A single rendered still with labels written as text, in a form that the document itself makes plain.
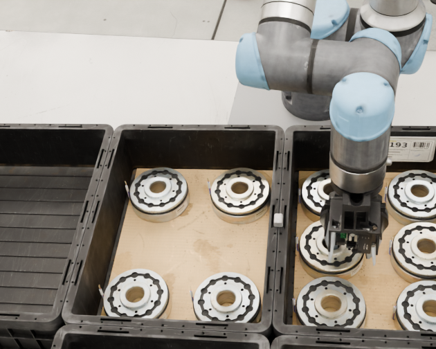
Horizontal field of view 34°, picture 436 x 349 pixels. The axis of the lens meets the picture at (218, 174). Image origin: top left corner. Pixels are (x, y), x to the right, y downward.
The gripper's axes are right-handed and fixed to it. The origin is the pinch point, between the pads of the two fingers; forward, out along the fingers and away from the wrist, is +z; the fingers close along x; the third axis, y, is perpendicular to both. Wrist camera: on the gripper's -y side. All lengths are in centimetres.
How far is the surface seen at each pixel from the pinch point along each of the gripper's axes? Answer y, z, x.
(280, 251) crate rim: 7.1, -7.8, -10.4
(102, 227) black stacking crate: 2.9, -5.1, -39.7
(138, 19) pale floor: -175, 85, -93
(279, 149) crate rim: -13.3, -7.9, -12.6
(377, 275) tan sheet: 3.4, 2.1, 4.1
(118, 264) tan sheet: 5.0, 2.0, -37.9
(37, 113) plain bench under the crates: -43, 15, -73
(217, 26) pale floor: -171, 86, -58
